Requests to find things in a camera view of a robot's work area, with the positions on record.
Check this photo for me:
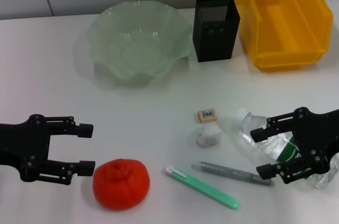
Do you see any orange mandarin fruit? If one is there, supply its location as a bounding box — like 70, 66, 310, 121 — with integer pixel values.
92, 158, 150, 211

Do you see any green glass fruit bowl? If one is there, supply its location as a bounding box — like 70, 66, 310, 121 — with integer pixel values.
87, 0, 193, 87

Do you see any black mesh pen holder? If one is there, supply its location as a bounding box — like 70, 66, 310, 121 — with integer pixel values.
192, 0, 241, 62

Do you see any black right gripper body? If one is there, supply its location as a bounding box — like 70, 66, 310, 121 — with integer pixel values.
292, 106, 339, 176

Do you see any white paper ball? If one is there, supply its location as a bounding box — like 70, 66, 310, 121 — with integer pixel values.
195, 124, 222, 148

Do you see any clear green-label water bottle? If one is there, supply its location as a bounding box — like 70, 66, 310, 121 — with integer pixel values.
233, 107, 339, 190

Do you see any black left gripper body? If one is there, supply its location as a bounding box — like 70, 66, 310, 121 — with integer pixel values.
0, 114, 53, 182

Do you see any yellow plastic bin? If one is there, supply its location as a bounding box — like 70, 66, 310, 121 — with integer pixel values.
235, 0, 334, 73

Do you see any grey marker pen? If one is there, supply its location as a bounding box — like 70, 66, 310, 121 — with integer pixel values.
191, 161, 272, 186

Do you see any mint green pen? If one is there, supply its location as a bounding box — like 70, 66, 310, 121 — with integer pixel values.
166, 165, 240, 210

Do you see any beige eraser with barcode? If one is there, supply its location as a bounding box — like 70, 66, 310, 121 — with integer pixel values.
197, 108, 220, 124

